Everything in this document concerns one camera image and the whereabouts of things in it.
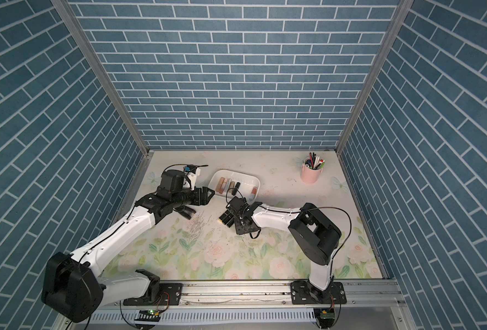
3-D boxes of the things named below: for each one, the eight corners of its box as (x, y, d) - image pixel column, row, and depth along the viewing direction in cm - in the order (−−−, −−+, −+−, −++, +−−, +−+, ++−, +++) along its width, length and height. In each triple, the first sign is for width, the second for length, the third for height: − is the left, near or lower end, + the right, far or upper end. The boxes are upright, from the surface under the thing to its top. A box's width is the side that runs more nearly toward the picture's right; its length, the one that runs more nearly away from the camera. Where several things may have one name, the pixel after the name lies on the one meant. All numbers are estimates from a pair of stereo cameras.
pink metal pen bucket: (300, 183, 109) (305, 168, 100) (298, 172, 114) (303, 157, 104) (317, 183, 109) (324, 168, 100) (315, 173, 114) (321, 157, 104)
